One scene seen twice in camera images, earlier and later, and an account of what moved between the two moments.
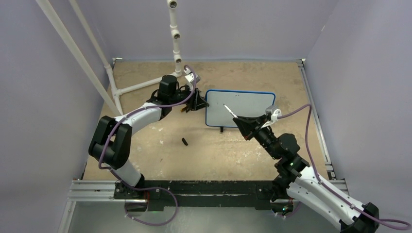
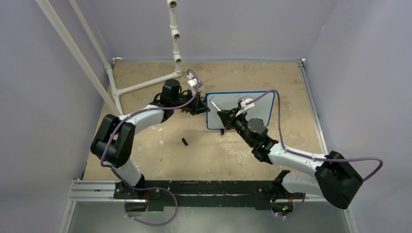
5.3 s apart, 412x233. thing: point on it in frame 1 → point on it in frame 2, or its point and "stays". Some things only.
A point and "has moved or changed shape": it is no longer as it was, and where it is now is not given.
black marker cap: [183, 140] stays
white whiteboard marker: [230, 111] has moved or changed shape
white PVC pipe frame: [115, 106] stays
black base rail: [161, 194] stays
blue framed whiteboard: [225, 105] stays
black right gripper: [247, 125] → [229, 117]
